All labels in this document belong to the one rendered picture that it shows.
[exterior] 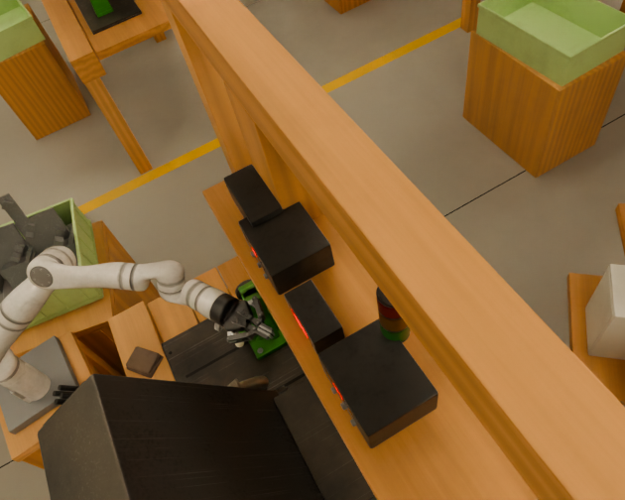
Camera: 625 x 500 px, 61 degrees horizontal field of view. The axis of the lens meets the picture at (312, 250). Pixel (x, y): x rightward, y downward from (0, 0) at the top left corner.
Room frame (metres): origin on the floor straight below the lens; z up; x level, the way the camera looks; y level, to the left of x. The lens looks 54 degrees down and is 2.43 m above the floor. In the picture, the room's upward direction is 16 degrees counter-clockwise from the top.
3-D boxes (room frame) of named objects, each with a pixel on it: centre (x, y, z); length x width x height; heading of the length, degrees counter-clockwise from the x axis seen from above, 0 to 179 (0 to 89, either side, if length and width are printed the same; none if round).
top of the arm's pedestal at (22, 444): (0.87, 1.01, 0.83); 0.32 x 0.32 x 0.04; 22
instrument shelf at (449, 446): (0.49, -0.03, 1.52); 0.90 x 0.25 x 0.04; 16
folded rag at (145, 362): (0.83, 0.63, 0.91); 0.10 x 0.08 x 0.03; 55
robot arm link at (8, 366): (0.87, 1.01, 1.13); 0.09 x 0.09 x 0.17; 9
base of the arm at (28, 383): (0.87, 1.01, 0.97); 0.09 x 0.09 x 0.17; 29
